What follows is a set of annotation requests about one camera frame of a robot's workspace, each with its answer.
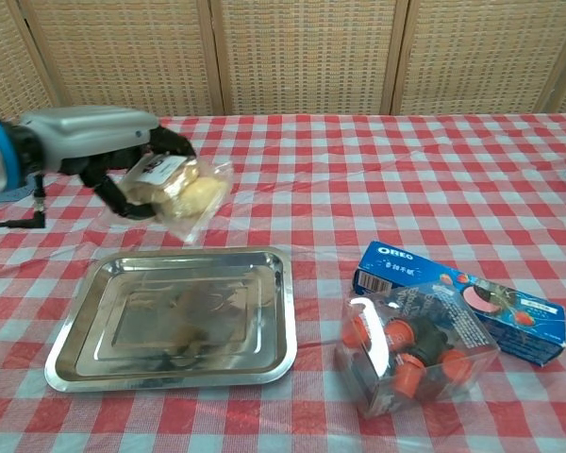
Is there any woven bamboo folding screen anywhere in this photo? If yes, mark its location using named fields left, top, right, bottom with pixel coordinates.
left=0, top=0, right=566, bottom=129

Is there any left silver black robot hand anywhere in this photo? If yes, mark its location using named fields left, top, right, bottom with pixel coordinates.
left=12, top=106, right=198, bottom=221

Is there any light blue cardboard box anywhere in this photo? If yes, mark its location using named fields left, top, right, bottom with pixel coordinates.
left=0, top=185, right=35, bottom=205

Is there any blue Oreo cookie box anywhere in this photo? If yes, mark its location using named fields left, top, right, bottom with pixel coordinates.
left=351, top=240, right=566, bottom=368

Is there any clear box with orange capsules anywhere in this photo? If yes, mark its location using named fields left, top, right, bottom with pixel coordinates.
left=335, top=281, right=500, bottom=420

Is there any bread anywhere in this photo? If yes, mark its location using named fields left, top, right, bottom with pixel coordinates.
left=120, top=155, right=234, bottom=244

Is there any red white checkered tablecloth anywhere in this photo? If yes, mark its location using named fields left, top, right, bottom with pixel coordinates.
left=0, top=112, right=566, bottom=453

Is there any stainless steel tray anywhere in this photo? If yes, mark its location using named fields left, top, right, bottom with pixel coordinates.
left=44, top=245, right=298, bottom=394

